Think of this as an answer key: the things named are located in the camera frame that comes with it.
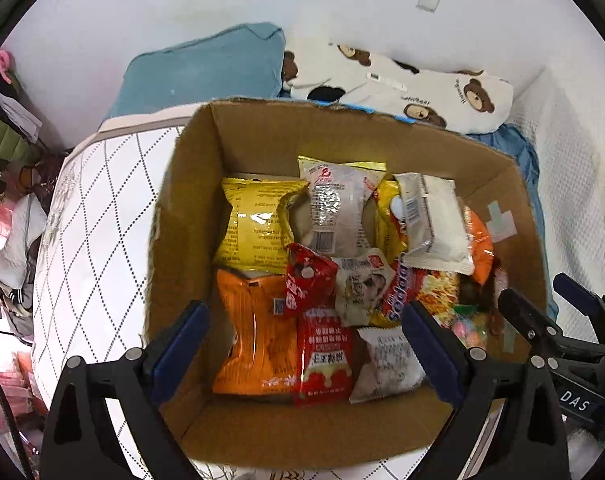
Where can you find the green padded garment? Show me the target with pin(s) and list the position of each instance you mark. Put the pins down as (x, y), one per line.
(2, 135)

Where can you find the white garment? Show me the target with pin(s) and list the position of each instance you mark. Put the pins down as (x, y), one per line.
(12, 250)

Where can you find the yellow printed snack packet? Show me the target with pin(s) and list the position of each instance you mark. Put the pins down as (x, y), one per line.
(385, 225)

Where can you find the bear print pillow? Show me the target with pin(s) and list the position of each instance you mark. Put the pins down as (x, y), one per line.
(382, 80)

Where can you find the pink object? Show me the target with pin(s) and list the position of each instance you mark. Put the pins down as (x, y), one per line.
(2, 65)

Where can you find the white knit blanket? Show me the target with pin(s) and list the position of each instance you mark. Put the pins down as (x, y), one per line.
(582, 185)

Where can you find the red green striped snack packet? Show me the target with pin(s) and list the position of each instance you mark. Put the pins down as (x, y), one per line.
(325, 360)

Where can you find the blue pillow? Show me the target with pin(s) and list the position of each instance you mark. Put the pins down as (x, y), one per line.
(197, 70)

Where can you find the white text snack packet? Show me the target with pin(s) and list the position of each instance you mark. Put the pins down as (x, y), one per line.
(387, 365)

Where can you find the colourful candy packet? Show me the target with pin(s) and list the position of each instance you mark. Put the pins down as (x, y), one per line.
(470, 327)

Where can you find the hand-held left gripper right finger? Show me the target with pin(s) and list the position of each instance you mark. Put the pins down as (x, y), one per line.
(432, 350)

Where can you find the cardboard box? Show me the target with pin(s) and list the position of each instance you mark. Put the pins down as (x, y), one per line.
(262, 435)

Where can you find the white grey snack packet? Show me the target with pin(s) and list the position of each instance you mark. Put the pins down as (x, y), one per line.
(442, 230)

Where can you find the orange snack packet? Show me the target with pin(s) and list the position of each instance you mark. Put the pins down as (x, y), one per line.
(480, 250)
(252, 340)

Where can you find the pale face print snack packet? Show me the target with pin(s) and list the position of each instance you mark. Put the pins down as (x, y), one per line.
(362, 285)

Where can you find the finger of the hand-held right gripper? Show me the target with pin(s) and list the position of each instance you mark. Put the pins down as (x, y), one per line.
(532, 325)
(597, 315)

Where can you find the noodle print snack packet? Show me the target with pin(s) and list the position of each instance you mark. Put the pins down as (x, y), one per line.
(432, 285)

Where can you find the dark brown snack packet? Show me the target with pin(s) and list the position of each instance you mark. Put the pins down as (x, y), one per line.
(475, 292)

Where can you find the clear red print snack packet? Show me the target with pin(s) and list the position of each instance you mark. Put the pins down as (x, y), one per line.
(332, 210)

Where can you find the white wall patch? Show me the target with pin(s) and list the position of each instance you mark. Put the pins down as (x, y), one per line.
(427, 1)

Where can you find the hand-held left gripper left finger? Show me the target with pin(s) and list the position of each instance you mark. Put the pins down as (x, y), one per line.
(182, 345)

